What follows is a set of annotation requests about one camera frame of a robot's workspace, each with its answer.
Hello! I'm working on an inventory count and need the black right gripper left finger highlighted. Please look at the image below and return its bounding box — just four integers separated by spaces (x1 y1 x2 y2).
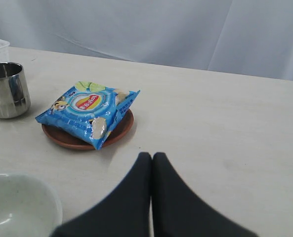
52 152 152 237

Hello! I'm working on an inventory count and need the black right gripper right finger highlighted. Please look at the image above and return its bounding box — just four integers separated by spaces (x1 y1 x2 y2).
152 153 256 237

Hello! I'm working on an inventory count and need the brown round plate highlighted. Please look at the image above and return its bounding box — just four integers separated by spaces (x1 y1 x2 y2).
42 109 134 151

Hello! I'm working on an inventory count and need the white ceramic bowl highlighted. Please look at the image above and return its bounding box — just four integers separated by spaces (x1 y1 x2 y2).
0 174 63 237

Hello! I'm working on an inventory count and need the blue chips bag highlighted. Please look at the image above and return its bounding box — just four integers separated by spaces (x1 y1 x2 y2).
36 81 139 150

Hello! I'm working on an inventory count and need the stainless steel cup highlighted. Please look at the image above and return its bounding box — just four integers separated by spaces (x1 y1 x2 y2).
0 62 31 119

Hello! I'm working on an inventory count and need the white backdrop curtain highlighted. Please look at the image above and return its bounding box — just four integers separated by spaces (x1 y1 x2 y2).
0 0 293 80

